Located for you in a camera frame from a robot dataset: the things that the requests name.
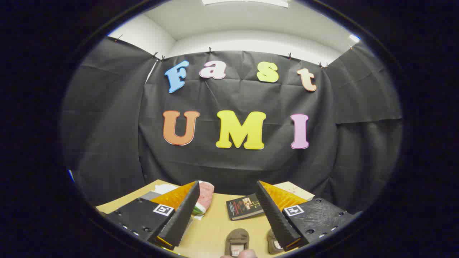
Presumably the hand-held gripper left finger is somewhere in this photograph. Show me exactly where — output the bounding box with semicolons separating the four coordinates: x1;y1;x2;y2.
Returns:
105;181;200;250

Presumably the brown fuzzy slipper shoe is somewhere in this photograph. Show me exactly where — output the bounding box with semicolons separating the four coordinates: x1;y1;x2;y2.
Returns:
266;229;285;255
224;228;250;257

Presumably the white rounded object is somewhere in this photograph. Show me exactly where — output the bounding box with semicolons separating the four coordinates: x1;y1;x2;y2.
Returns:
153;183;180;196

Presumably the ceiling light panel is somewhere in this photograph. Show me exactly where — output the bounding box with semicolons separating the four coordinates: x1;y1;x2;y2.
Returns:
202;0;289;8

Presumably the tan cover book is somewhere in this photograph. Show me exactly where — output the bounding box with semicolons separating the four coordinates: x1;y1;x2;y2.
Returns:
274;182;315;201

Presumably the black paperback book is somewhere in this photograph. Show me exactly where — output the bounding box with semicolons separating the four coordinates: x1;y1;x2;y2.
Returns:
226;193;266;221

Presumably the watermelon slice plush toy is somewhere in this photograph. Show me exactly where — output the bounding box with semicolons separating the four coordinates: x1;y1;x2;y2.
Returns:
192;181;215;220

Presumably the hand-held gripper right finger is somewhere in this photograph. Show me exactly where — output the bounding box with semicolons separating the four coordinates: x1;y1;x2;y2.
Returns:
255;181;355;252

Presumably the black backdrop cloth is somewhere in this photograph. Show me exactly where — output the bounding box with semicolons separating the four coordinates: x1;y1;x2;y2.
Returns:
60;36;403;215

